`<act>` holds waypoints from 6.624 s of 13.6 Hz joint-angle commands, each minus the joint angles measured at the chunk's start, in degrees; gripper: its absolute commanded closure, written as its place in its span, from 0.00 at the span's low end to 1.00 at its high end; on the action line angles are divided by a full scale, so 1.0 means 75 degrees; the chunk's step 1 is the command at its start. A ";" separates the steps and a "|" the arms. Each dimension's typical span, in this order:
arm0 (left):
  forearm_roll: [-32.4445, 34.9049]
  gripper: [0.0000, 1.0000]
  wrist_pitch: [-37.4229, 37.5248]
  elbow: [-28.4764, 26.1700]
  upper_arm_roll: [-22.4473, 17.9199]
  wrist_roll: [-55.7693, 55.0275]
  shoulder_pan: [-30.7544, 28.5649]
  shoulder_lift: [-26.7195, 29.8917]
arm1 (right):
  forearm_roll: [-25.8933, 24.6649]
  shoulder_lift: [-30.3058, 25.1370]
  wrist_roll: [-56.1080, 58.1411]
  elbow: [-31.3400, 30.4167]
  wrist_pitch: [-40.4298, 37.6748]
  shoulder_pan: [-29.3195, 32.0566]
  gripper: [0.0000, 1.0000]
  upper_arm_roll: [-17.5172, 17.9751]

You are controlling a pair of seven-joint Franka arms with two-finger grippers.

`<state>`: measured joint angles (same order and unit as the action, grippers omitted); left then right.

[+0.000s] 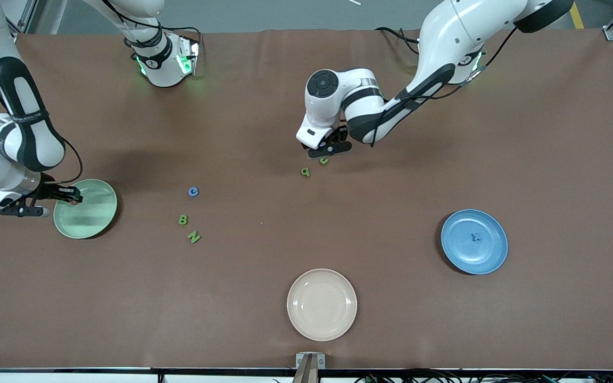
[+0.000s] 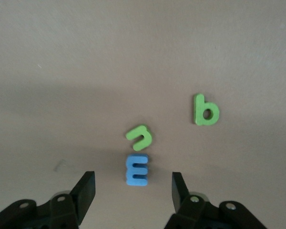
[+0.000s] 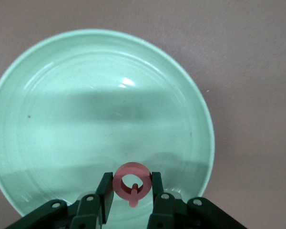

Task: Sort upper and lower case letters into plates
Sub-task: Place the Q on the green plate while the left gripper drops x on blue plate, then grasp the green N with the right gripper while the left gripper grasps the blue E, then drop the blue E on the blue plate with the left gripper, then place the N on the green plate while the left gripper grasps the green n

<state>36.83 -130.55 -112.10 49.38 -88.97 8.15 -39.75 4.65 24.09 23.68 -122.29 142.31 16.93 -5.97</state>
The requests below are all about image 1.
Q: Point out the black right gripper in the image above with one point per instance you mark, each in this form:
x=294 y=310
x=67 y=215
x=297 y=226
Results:
x=49 y=190

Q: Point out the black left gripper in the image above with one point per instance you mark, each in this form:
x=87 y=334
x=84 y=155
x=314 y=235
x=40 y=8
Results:
x=337 y=136

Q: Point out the green letter B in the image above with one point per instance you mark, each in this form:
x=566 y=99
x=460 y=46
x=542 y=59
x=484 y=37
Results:
x=182 y=219

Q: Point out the blue letter G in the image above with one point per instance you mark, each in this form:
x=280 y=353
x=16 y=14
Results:
x=190 y=192

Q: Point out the green letter N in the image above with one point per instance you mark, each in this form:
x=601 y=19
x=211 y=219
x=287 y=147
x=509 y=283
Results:
x=194 y=237

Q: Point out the blue letter x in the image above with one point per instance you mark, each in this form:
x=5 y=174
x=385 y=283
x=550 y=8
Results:
x=476 y=237

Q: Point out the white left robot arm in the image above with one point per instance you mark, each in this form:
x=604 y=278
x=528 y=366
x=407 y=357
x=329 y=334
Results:
x=445 y=48

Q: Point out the light green plate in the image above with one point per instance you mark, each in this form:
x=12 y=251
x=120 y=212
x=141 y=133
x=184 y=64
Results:
x=91 y=213

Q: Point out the brown table cover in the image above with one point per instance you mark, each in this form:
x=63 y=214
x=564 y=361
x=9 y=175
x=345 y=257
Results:
x=179 y=319

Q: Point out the beige plate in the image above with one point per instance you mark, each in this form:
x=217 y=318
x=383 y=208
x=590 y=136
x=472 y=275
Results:
x=322 y=305

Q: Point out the blue plate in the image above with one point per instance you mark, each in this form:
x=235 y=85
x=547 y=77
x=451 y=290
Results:
x=466 y=255

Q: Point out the yellow floor tape strip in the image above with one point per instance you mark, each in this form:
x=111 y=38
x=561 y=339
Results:
x=578 y=18

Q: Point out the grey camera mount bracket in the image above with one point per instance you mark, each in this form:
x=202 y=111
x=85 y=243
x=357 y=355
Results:
x=309 y=367

